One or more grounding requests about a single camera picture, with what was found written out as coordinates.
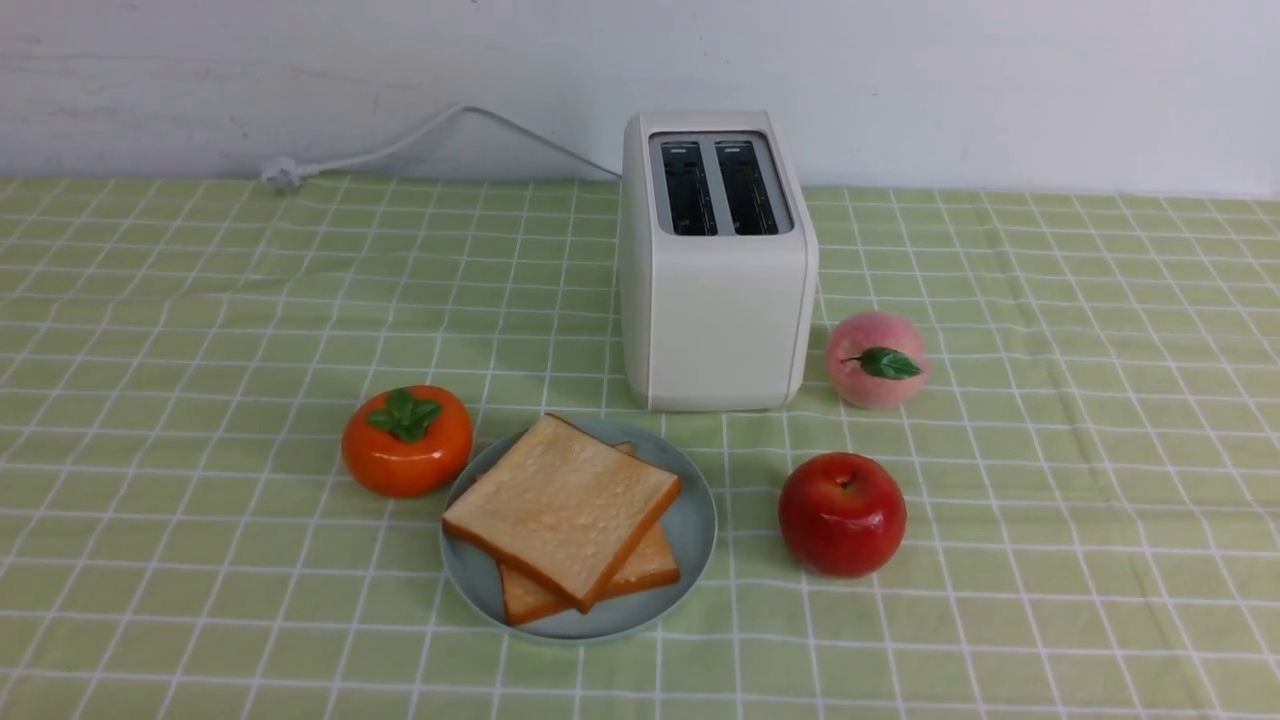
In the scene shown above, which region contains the toast slice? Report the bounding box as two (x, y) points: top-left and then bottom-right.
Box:
(442, 415), (680, 612)
(498, 441), (682, 628)

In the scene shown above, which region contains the white two-slot toaster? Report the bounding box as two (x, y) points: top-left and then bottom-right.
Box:
(616, 111), (819, 413)

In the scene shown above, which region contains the light blue round plate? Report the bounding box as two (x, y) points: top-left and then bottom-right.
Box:
(439, 418), (718, 644)

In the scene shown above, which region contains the pink peach with leaf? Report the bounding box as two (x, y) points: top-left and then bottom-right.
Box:
(826, 311), (931, 410)

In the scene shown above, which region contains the orange persimmon with green leaves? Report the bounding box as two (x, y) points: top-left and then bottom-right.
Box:
(340, 386), (475, 498)

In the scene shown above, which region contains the red apple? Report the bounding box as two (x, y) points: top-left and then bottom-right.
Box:
(778, 452), (908, 579)

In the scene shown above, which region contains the green checkered tablecloth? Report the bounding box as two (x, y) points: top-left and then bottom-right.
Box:
(1, 176), (1279, 719)

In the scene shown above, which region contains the white power cord with plug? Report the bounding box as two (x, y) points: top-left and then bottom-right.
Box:
(259, 104), (623, 193)

